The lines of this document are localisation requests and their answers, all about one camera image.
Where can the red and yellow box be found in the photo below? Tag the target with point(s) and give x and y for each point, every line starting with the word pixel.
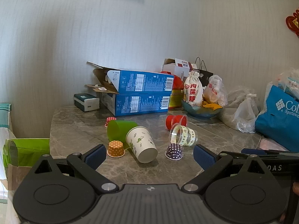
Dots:
pixel 175 93

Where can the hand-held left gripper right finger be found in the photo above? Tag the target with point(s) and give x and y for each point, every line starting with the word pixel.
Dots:
pixel 203 156

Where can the blue ceramic bowl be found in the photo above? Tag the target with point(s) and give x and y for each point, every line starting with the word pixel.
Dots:
pixel 199 112

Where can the orange dotted cupcake cup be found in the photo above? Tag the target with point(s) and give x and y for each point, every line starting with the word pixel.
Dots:
pixel 116 148

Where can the green plastic cup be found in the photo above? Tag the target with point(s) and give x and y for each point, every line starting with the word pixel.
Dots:
pixel 118 130

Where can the blue shopping bag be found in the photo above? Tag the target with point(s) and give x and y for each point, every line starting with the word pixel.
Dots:
pixel 278 117

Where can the green bag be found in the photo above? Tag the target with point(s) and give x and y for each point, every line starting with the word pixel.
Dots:
pixel 25 149

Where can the clear printed plastic cup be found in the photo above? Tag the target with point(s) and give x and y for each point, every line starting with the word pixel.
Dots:
pixel 185 136

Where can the white printed paper cup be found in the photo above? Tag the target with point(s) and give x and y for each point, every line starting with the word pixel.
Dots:
pixel 141 144

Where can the white and green tissue box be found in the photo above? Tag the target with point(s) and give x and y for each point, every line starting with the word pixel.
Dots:
pixel 86 101

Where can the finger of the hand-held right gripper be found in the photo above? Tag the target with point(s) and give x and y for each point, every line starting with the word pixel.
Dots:
pixel 253 151

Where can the white cloth with teal stripe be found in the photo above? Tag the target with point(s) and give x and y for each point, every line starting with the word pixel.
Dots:
pixel 4 116

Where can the closed blue cardboard box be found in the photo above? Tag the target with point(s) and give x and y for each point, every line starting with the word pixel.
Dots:
pixel 140 103

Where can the black paper bag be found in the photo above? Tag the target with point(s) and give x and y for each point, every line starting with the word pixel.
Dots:
pixel 203 72

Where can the red plastic cup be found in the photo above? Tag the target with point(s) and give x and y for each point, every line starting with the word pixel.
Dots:
pixel 174 122

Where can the white plastic bag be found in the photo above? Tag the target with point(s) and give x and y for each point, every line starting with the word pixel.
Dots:
pixel 244 114

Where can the red dotted cupcake cup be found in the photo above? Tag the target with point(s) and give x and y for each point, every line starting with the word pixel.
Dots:
pixel 109 120

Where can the purple dotted cupcake cup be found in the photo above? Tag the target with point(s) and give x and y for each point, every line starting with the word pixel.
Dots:
pixel 174 151

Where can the red knot wall ornament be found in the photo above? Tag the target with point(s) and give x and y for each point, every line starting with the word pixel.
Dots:
pixel 293 21

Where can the white and red carton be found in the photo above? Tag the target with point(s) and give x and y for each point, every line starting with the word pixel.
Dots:
pixel 177 67

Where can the yellow snack packet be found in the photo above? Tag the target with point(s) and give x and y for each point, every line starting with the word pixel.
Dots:
pixel 211 106

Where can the clear bag with orange snacks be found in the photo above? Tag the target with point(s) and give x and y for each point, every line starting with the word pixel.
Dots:
pixel 214 91

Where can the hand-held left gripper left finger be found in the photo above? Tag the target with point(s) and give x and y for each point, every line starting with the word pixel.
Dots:
pixel 95 156

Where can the open blue cardboard box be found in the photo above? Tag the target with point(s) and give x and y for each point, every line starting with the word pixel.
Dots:
pixel 140 82

